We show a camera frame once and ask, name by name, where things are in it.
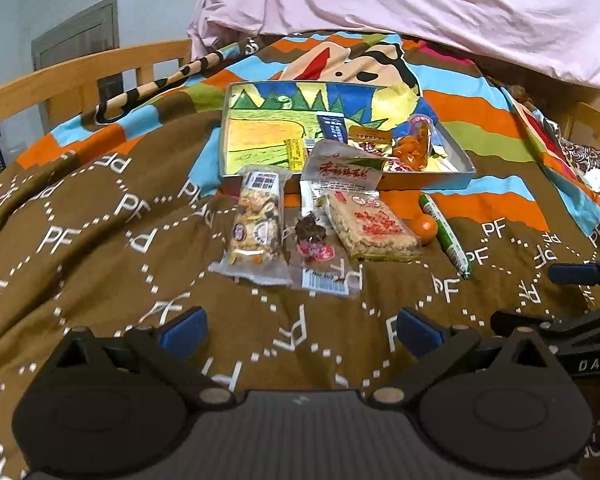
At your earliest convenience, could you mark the green wrapped sausage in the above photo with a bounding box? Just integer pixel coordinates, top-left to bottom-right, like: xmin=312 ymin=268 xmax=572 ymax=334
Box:
xmin=419 ymin=194 xmax=471 ymax=281

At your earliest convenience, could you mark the dinosaur print tin box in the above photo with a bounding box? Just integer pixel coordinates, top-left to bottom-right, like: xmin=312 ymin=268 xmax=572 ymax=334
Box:
xmin=219 ymin=80 xmax=477 ymax=196

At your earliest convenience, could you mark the dark plum candy packet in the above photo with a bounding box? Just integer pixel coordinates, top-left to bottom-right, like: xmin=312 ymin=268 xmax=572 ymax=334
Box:
xmin=290 ymin=212 xmax=363 ymax=299

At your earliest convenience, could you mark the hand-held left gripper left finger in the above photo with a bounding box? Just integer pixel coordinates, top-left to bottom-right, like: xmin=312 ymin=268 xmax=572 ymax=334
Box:
xmin=47 ymin=306 xmax=236 ymax=408

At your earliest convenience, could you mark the floral pillow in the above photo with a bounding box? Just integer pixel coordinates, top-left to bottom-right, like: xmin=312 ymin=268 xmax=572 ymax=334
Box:
xmin=530 ymin=105 xmax=600 ymax=197

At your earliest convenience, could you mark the grey door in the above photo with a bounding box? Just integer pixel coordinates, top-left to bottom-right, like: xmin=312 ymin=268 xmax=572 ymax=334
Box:
xmin=31 ymin=0 xmax=120 ymax=92

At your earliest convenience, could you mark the yellow snack bar packet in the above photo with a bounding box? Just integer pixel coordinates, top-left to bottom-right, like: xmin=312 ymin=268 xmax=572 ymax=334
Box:
xmin=284 ymin=137 xmax=309 ymax=174

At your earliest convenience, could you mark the golden snack packet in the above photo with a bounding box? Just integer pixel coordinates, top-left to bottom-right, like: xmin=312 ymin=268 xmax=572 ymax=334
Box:
xmin=347 ymin=127 xmax=396 ymax=159

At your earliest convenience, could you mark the brown lettered blanket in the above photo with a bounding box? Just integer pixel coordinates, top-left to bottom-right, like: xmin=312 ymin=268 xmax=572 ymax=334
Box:
xmin=0 ymin=125 xmax=600 ymax=480

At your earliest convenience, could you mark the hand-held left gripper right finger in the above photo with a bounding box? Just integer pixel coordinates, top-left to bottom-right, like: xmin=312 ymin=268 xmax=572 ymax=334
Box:
xmin=369 ymin=308 xmax=556 ymax=407

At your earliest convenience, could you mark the clear mixed nuts packet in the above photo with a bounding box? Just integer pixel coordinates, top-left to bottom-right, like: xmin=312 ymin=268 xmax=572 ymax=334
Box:
xmin=209 ymin=165 xmax=293 ymax=288

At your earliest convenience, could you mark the wooden bed side rail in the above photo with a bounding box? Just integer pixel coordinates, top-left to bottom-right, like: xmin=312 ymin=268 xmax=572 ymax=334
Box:
xmin=550 ymin=90 xmax=600 ymax=142

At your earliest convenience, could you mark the blue and white packet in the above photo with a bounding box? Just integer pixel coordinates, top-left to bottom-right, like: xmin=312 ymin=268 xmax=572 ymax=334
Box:
xmin=316 ymin=114 xmax=351 ymax=150

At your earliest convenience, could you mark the rice cracker packet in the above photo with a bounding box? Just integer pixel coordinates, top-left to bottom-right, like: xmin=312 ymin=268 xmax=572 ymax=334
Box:
xmin=325 ymin=189 xmax=423 ymax=263

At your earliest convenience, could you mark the striped plush tail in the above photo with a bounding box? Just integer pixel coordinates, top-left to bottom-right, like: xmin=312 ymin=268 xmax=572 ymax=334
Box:
xmin=96 ymin=51 xmax=227 ymax=124

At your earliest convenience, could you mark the pink bed sheet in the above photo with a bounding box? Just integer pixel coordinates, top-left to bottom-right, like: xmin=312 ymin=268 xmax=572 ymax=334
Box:
xmin=187 ymin=0 xmax=600 ymax=92

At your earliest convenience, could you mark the orange red snack packet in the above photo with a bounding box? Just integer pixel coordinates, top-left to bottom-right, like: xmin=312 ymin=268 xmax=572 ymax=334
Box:
xmin=390 ymin=114 xmax=440 ymax=173

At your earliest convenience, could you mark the wooden bed footboard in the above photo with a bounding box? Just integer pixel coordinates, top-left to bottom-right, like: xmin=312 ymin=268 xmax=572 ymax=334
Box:
xmin=0 ymin=39 xmax=193 ymax=181

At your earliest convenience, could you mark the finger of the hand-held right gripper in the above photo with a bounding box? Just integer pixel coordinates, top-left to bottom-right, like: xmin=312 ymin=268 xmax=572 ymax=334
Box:
xmin=549 ymin=254 xmax=600 ymax=288
xmin=490 ymin=310 xmax=561 ymax=341

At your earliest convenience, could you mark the small orange ball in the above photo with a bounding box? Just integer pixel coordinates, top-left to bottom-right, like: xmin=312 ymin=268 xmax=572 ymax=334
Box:
xmin=411 ymin=215 xmax=438 ymax=245

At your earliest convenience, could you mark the striped cartoon blanket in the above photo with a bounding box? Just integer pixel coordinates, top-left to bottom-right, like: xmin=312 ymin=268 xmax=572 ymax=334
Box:
xmin=17 ymin=30 xmax=600 ymax=241

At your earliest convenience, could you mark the silver seaweed packet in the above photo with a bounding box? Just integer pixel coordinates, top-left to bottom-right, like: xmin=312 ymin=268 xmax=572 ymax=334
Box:
xmin=299 ymin=140 xmax=387 ymax=216

